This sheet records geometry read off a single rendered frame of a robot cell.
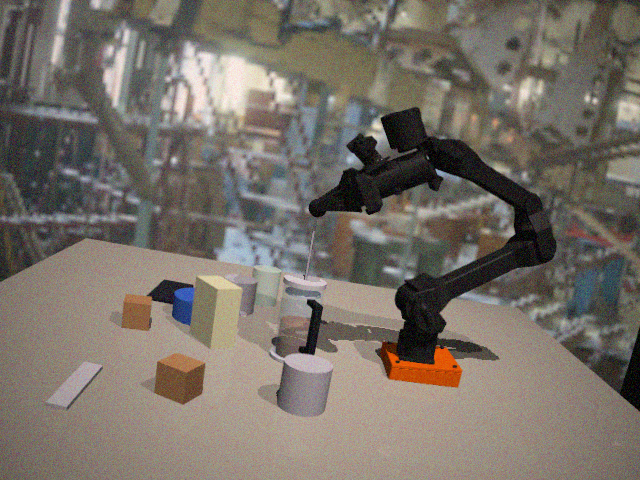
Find glass coffee press with black handle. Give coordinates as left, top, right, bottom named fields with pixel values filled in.
left=270, top=199, right=327, bottom=364

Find blue cylinder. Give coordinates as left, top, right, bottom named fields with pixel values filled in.
left=172, top=287, right=195, bottom=326

